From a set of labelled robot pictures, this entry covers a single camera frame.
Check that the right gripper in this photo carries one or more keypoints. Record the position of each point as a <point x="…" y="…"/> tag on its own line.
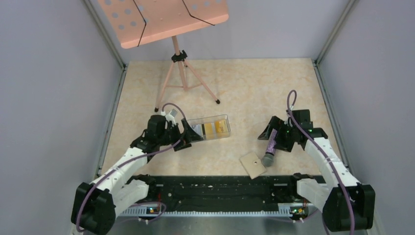
<point x="278" y="124"/>

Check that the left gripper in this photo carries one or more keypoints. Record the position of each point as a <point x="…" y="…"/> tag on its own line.
<point x="188" y="136"/>

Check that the purple glitter microphone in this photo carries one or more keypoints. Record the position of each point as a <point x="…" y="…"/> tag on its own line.
<point x="269" y="156"/>

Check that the clear plastic card box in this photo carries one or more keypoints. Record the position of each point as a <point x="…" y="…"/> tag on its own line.
<point x="204" y="120"/>

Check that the yellow credit card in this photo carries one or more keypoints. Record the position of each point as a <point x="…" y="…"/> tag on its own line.
<point x="216" y="129"/>

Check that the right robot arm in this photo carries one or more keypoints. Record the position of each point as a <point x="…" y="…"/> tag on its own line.
<point x="345" y="203"/>

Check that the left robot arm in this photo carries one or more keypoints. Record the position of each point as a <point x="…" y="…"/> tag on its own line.
<point x="97" y="204"/>

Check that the white grey credit card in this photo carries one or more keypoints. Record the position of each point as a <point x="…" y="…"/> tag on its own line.
<point x="198" y="129"/>

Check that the pink music stand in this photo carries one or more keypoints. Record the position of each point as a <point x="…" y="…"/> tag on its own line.
<point x="139" y="22"/>

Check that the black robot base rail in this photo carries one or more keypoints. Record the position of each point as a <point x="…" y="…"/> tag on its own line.
<point x="220" y="193"/>

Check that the grey slotted cable duct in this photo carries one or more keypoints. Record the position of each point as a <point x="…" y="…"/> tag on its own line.
<point x="284" y="210"/>

